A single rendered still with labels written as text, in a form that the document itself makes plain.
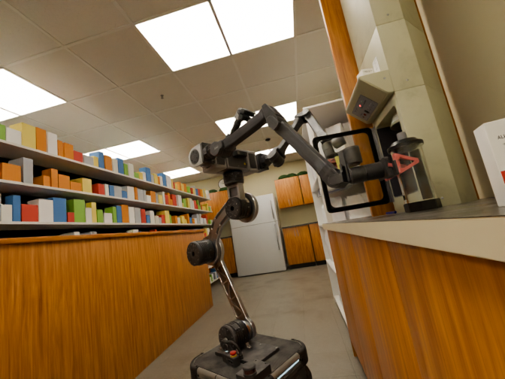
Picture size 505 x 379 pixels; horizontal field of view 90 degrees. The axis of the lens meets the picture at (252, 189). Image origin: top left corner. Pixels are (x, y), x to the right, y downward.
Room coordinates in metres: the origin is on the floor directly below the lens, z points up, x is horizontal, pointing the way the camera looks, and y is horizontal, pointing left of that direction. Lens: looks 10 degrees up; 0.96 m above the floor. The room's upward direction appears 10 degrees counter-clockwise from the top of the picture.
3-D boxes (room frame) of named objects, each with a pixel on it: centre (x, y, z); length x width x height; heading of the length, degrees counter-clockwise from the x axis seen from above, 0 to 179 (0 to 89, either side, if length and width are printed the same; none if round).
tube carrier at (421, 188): (0.83, -0.54, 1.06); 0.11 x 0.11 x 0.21
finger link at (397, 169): (0.81, -0.49, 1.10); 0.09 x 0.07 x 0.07; 81
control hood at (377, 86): (1.09, -0.59, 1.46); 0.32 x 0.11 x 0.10; 171
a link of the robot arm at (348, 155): (0.89, -0.35, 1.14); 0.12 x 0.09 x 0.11; 48
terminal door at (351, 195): (1.24, -0.50, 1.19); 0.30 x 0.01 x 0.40; 87
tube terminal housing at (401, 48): (1.06, -0.77, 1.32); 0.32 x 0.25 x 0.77; 171
